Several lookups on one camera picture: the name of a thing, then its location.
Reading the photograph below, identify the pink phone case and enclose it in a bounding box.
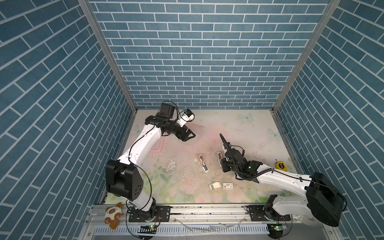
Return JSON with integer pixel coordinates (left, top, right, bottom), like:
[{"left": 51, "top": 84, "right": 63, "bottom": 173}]
[{"left": 149, "top": 137, "right": 165, "bottom": 154}]

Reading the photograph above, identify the aluminium corner frame post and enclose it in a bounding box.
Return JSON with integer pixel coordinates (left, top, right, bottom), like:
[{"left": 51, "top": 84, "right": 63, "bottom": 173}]
[
  {"left": 271, "top": 0, "right": 341, "bottom": 115},
  {"left": 78, "top": 0, "right": 137, "bottom": 115}
]

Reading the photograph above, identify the staple box tray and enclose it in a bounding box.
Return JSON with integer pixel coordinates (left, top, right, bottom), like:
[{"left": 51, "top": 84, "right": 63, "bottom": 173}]
[{"left": 209, "top": 182, "right": 222, "bottom": 191}]

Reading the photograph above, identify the white staple box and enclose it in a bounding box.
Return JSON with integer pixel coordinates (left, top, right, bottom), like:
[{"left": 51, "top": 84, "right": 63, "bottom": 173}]
[{"left": 223, "top": 183, "right": 234, "bottom": 190}]

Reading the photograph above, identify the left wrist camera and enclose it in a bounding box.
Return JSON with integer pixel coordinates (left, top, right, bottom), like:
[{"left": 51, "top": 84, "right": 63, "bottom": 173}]
[{"left": 178, "top": 109, "right": 195, "bottom": 127}]

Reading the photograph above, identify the brown white plush toy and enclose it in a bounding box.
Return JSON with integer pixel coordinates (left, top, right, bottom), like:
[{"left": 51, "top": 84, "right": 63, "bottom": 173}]
[{"left": 104, "top": 203, "right": 122, "bottom": 230}]

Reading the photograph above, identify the aluminium corner frame post right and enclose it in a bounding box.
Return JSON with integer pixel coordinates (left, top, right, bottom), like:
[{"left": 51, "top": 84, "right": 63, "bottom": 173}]
[{"left": 271, "top": 0, "right": 341, "bottom": 115}]

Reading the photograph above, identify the aluminium corner frame post left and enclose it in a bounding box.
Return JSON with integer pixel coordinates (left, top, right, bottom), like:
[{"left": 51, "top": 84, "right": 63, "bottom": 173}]
[{"left": 78, "top": 0, "right": 137, "bottom": 115}]

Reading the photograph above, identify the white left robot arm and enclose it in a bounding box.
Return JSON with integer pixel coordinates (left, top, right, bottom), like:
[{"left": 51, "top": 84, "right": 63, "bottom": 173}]
[{"left": 106, "top": 101, "right": 196, "bottom": 221}]

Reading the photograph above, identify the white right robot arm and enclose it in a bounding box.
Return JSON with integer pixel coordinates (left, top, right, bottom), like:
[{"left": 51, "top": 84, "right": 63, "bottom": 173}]
[{"left": 220, "top": 148, "right": 347, "bottom": 227}]

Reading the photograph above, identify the yellow tape measure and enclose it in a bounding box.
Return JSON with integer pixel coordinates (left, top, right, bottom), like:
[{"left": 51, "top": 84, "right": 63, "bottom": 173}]
[{"left": 275, "top": 162, "right": 288, "bottom": 172}]

